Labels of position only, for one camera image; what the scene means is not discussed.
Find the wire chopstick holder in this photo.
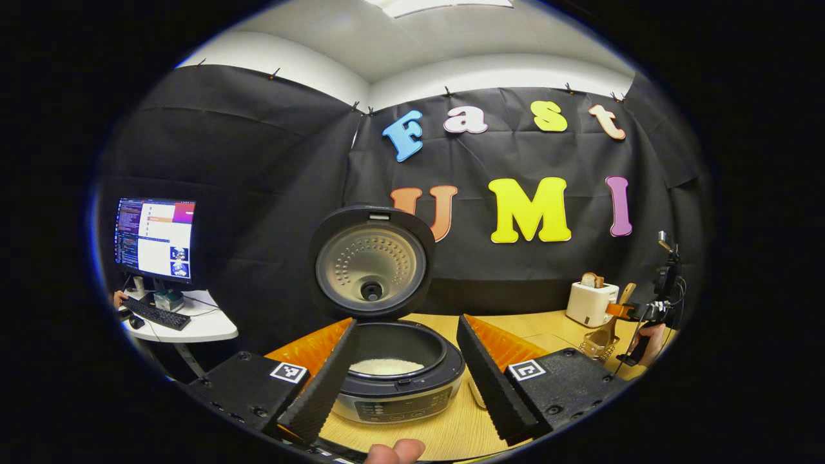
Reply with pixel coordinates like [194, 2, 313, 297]
[579, 330, 621, 363]

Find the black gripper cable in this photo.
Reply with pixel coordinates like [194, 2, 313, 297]
[616, 277, 687, 376]

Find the black silver rice cooker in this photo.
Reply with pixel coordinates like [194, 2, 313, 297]
[308, 206, 466, 425]

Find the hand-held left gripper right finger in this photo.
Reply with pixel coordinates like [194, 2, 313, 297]
[456, 314, 627, 447]

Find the black keyboard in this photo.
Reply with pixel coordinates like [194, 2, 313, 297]
[122, 296, 192, 331]

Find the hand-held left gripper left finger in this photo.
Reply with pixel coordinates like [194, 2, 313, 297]
[187, 319, 358, 444]

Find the ceiling light panel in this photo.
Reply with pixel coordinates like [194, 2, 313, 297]
[364, 0, 514, 18]

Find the computer monitor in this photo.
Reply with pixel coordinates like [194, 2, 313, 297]
[115, 197, 197, 284]

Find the wooden spoon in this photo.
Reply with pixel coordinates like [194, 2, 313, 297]
[590, 282, 637, 352]

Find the black backdrop cloth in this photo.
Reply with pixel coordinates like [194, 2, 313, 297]
[97, 61, 710, 355]

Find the small teal box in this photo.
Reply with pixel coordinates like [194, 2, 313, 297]
[153, 289, 186, 313]

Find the white side table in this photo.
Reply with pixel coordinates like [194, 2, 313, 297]
[118, 289, 239, 371]

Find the white toaster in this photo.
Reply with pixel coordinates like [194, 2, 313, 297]
[566, 281, 619, 328]

